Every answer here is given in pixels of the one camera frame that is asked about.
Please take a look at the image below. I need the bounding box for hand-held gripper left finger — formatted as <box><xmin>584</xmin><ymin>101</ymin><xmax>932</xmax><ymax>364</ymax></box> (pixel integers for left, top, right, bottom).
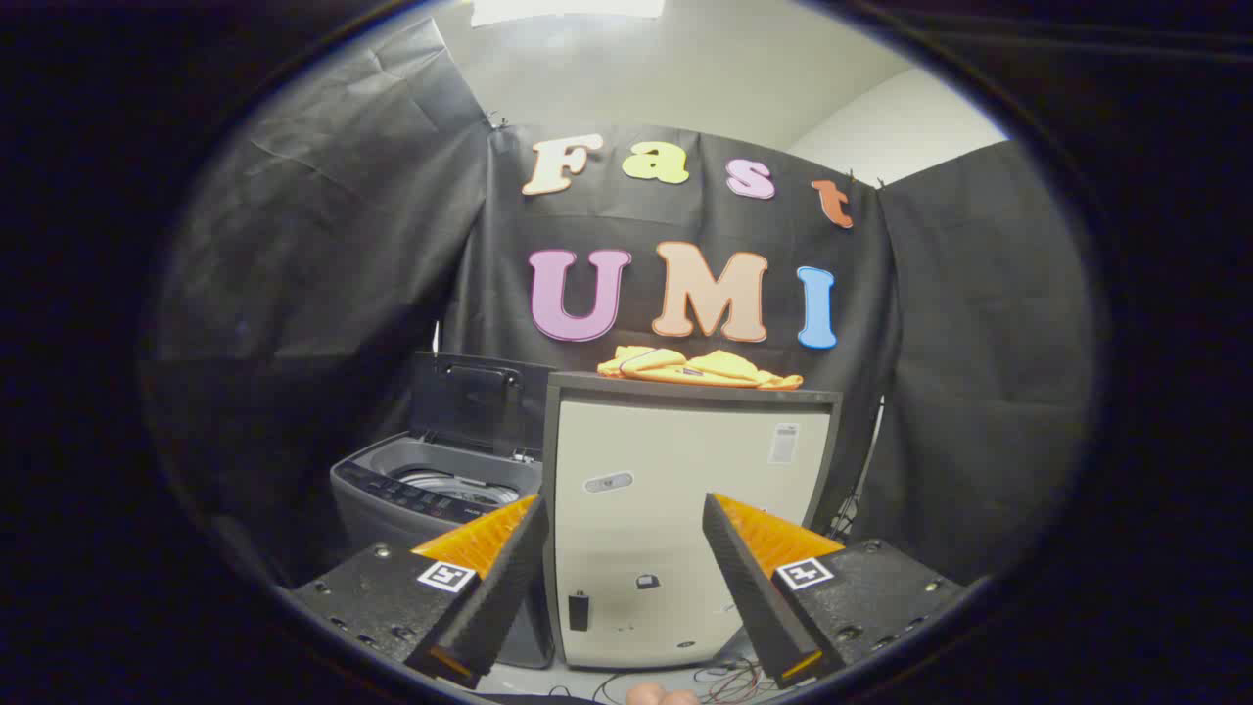
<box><xmin>291</xmin><ymin>494</ymin><xmax>551</xmax><ymax>689</ymax></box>

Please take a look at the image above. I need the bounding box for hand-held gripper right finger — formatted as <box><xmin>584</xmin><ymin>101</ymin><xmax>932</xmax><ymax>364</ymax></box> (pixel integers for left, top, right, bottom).
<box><xmin>702</xmin><ymin>493</ymin><xmax>970</xmax><ymax>689</ymax></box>

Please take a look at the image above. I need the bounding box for grey washing machine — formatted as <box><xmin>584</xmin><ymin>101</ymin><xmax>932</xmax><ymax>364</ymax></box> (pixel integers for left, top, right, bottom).
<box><xmin>330</xmin><ymin>434</ymin><xmax>555</xmax><ymax>670</ymax></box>

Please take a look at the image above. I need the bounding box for yellow orange garment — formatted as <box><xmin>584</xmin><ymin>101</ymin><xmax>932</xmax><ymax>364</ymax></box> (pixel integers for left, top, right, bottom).
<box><xmin>597</xmin><ymin>345</ymin><xmax>805</xmax><ymax>391</ymax></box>

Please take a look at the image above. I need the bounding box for white cabinet with dark top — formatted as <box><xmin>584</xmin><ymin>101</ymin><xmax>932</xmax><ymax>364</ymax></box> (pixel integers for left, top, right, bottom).
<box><xmin>541</xmin><ymin>372</ymin><xmax>843</xmax><ymax>672</ymax></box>

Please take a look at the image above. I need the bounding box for black backdrop cloth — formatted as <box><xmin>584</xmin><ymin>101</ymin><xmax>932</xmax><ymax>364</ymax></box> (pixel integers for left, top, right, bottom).
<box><xmin>142</xmin><ymin>15</ymin><xmax>1097</xmax><ymax>588</ymax></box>

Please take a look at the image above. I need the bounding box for ceiling light panel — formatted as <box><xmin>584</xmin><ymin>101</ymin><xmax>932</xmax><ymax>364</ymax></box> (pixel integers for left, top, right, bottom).
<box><xmin>470</xmin><ymin>0</ymin><xmax>667</xmax><ymax>27</ymax></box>

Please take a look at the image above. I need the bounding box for tangle of floor cables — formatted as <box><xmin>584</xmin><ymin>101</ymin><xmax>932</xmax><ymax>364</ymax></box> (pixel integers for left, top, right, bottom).
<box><xmin>595</xmin><ymin>658</ymin><xmax>786</xmax><ymax>705</ymax></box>

